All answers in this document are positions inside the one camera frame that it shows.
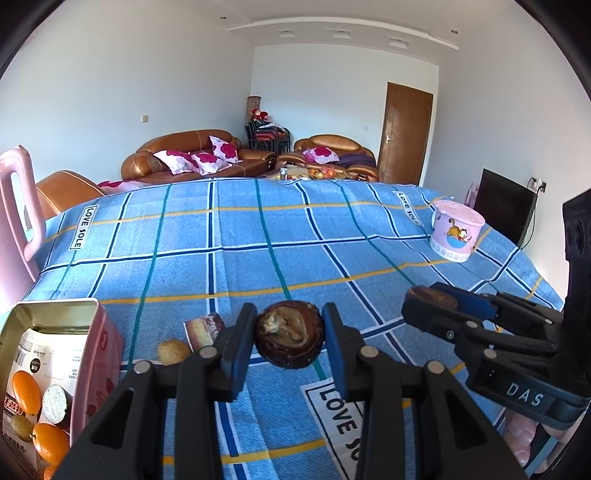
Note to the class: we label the ceiling vent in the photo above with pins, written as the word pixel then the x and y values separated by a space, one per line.
pixel 286 33
pixel 399 42
pixel 340 33

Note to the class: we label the white pink flowered pillow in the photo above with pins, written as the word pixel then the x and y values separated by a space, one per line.
pixel 210 162
pixel 321 154
pixel 173 161
pixel 225 148

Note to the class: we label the snack cake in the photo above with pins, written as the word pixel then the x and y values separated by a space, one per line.
pixel 55 401
pixel 201 331

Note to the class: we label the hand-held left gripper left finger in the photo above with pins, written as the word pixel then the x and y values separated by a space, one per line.
pixel 240 355

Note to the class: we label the person's right hand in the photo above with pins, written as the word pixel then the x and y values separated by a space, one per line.
pixel 519 434

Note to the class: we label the pink electric kettle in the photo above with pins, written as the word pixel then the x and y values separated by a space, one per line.
pixel 11 277

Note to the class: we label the pink cartoon cup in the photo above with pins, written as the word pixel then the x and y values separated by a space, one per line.
pixel 455 230

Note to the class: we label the purple blanket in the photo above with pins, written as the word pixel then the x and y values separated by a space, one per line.
pixel 358 159

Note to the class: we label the black television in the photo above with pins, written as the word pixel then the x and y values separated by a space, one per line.
pixel 503 207

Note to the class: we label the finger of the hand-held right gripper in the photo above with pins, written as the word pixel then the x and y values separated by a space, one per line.
pixel 471 301
pixel 438 323

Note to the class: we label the brown leather armchair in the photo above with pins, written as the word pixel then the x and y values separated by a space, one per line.
pixel 330 141
pixel 64 189

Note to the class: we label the green-brown kiwi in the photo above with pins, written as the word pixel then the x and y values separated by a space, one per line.
pixel 21 425

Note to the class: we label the wall power outlet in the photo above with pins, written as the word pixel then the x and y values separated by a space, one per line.
pixel 538 184

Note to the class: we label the red stuffed toy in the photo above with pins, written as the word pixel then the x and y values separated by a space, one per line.
pixel 259 114

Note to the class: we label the brown leather sofa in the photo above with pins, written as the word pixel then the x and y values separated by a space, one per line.
pixel 143 164

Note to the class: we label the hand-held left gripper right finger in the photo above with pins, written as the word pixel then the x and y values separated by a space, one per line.
pixel 339 355

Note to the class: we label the tall brown vase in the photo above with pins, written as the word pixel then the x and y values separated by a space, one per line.
pixel 254 101

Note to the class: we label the pink tin box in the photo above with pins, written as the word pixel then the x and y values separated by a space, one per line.
pixel 99 360

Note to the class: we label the coffee table with food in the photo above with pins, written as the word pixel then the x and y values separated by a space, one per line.
pixel 304 174

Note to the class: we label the brown wooden door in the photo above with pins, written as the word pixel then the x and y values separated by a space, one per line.
pixel 404 134

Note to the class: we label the stack of dark chairs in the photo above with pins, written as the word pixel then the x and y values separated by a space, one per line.
pixel 265 136

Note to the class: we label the blue plaid tablecloth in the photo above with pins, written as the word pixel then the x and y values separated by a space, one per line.
pixel 277 249

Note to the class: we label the brown kiwi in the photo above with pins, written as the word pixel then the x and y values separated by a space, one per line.
pixel 173 351

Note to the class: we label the printed paper leaflet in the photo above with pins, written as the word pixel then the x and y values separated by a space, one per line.
pixel 51 355

